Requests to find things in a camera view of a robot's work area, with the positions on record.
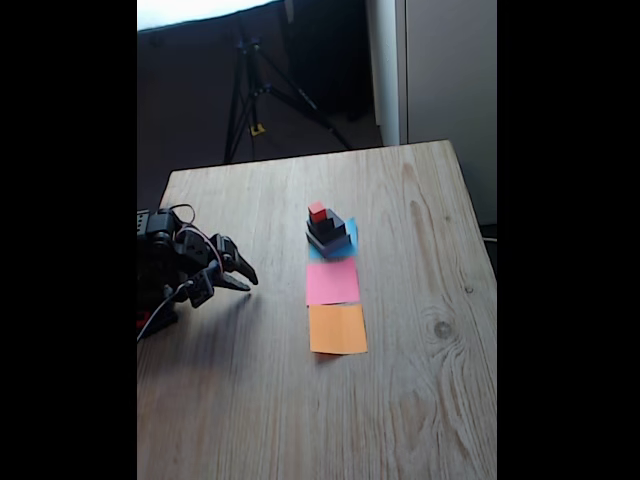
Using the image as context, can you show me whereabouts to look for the pink paper sheet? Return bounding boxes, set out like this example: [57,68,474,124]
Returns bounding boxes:
[305,257,361,308]

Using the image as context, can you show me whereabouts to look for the small dark grey cube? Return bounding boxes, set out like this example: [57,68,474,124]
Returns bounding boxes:
[309,208,337,231]

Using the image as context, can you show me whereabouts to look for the large grey square block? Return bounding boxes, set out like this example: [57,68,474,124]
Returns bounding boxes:
[305,230,353,259]

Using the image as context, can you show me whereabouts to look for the medium black square block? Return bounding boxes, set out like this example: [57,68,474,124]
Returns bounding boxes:
[306,212,347,246]

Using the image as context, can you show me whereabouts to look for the blue paper sheet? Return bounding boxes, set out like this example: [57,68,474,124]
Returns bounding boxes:
[308,216,360,260]

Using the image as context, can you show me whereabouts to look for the red black table clamp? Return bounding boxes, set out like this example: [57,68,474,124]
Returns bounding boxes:
[136,305,180,339]

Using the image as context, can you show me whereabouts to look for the orange paper sheet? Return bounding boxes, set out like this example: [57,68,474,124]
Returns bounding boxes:
[308,303,369,357]

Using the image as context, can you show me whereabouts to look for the black tripod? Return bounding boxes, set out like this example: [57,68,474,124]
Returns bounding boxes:
[222,22,354,165]

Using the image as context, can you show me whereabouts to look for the bright white light panel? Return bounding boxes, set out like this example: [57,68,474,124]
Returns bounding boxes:
[137,0,281,32]

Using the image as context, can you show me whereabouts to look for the white grey cabinet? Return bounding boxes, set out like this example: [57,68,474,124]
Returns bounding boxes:
[367,0,498,226]

